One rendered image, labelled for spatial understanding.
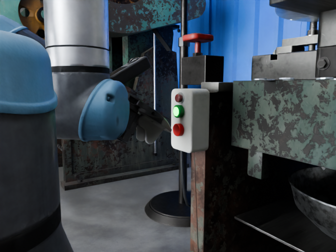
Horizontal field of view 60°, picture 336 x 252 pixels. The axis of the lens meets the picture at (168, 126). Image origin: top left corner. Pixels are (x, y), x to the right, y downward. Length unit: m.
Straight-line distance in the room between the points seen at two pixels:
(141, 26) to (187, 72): 1.10
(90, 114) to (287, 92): 0.37
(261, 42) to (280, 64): 1.68
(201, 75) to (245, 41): 1.78
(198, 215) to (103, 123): 0.44
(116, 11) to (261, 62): 1.18
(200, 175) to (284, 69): 0.30
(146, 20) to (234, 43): 0.93
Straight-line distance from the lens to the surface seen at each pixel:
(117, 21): 1.76
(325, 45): 0.62
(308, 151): 0.57
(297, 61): 0.68
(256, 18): 2.42
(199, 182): 0.69
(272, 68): 0.71
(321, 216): 0.69
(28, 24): 3.47
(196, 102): 0.60
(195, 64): 0.73
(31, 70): 0.20
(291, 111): 0.58
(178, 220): 1.39
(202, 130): 0.62
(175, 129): 0.63
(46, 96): 0.21
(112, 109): 0.34
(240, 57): 2.49
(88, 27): 0.36
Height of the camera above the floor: 0.64
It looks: 8 degrees down
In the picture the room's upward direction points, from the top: straight up
